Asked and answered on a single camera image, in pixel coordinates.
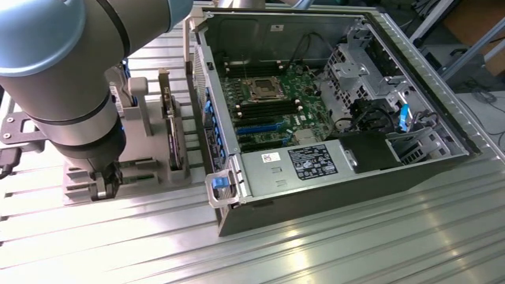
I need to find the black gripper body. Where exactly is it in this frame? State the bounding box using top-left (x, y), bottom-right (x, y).
top-left (54, 128), bottom-right (128, 179)

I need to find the black RAM slot bank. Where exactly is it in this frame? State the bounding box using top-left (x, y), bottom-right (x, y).
top-left (234, 98), bottom-right (303, 121)
top-left (222, 58), bottom-right (285, 78)

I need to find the grey parts rack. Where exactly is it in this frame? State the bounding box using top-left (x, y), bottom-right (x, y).
top-left (61, 67), bottom-right (194, 207)

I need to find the graphics card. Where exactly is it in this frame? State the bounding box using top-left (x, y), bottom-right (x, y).
top-left (156, 67), bottom-right (186, 173)

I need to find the blue expansion slot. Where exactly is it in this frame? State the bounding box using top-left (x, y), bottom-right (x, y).
top-left (234, 122), bottom-right (277, 135)

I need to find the grey power supply unit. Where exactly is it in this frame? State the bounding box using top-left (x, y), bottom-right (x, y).
top-left (231, 138), bottom-right (358, 198)

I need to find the CPU socket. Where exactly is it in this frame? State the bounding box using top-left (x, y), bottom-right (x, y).
top-left (245, 76), bottom-right (287, 103)

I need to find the green motherboard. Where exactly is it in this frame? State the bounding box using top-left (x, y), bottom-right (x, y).
top-left (217, 63), bottom-right (338, 153)

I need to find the silver chipset heat sink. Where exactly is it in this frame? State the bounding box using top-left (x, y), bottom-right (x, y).
top-left (290, 129), bottom-right (321, 146)

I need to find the open black PC case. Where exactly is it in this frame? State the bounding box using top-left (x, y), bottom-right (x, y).
top-left (183, 6), bottom-right (482, 237)

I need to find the black plastic shroud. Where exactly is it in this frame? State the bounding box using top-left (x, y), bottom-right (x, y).
top-left (337, 132), bottom-right (402, 175)

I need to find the silver disk bay cage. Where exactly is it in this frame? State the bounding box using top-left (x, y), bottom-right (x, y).
top-left (321, 43), bottom-right (418, 119)

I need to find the black box under desk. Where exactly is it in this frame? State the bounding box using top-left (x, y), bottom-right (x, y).
top-left (417, 43), bottom-right (486, 91)

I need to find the brown wooden desk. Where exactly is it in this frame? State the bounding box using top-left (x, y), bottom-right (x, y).
top-left (441, 0), bottom-right (505, 41)

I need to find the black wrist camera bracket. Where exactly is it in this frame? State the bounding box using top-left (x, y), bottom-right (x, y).
top-left (0, 113), bottom-right (49, 180)

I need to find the black wire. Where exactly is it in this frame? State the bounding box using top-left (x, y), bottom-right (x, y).
top-left (289, 31), bottom-right (335, 70)

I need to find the blue wire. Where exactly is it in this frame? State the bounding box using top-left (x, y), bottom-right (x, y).
top-left (395, 102), bottom-right (410, 134)

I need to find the aluminium frame post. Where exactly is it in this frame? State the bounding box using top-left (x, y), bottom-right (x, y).
top-left (433, 16), bottom-right (505, 82)

